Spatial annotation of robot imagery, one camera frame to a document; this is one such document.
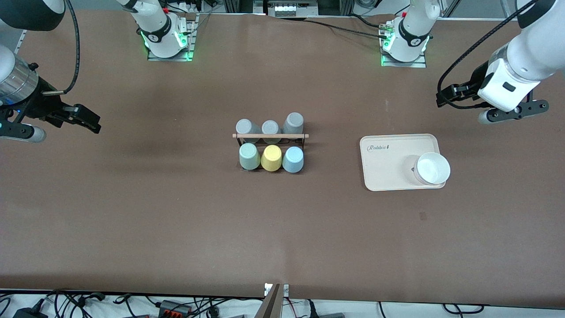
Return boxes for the light blue cup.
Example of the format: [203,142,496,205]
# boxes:
[282,146,305,173]

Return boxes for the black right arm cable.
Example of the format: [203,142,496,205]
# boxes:
[43,0,81,96]

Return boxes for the black looped floor cable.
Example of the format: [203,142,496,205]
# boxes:
[443,303,486,315]

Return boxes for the yellow cup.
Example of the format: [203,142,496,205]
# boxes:
[261,145,283,172]

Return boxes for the cream rectangular tray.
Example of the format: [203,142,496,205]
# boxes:
[359,134,446,192]

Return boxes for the pale grey cup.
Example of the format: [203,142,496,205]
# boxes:
[261,120,282,144]
[236,119,262,144]
[282,112,305,143]

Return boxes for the grey metal bar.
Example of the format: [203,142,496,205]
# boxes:
[254,284,283,318]

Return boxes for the black power adapter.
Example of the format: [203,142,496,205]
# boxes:
[12,307,48,318]

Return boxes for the pale green cup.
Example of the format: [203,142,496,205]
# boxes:
[239,143,261,171]

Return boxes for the white bowl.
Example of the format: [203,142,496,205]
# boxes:
[413,152,451,186]

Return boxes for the black power strip red switches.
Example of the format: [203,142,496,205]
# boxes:
[158,300,193,317]

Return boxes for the grey device box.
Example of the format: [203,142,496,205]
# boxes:
[267,0,319,18]

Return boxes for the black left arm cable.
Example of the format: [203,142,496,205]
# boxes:
[437,0,539,109]

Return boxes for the white label tag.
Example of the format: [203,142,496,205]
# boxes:
[264,283,290,297]

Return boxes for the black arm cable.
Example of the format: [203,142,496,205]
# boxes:
[437,0,539,109]
[43,0,81,96]

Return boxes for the black cable on table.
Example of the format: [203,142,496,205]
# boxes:
[305,17,391,40]

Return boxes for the black wire cup rack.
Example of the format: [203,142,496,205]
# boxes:
[233,132,309,173]

